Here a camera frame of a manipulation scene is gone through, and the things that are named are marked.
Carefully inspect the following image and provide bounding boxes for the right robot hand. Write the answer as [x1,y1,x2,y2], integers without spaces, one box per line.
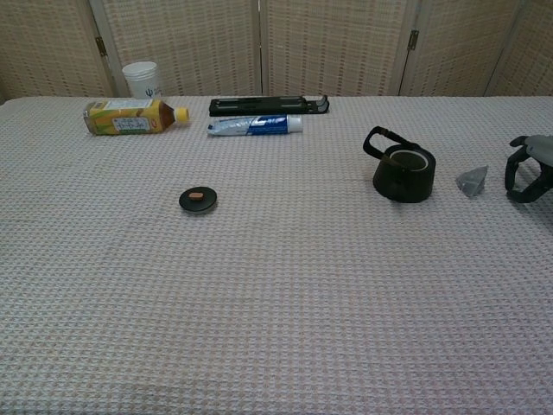
[504,133,553,204]

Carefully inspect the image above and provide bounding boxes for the white tea bag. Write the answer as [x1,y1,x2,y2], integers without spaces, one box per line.
[454,164,490,199]

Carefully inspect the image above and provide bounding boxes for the black teapot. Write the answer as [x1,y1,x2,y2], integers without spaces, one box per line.
[362,125,437,204]

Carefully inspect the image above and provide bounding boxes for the black teapot lid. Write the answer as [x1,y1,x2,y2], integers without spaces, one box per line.
[179,185,220,214]

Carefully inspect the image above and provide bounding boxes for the yellow-label tea bottle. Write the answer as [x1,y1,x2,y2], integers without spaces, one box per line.
[82,98,191,137]

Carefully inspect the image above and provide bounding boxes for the black folding stand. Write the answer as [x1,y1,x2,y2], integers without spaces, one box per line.
[208,94,330,118]

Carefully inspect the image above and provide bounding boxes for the blue white toothpaste tube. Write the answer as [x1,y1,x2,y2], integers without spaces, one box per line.
[206,113,304,138]

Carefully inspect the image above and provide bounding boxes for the pale waffle-weave tablecloth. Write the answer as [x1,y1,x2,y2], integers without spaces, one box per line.
[0,94,553,415]

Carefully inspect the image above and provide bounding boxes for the white paper cup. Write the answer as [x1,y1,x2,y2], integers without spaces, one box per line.
[122,61,162,99]

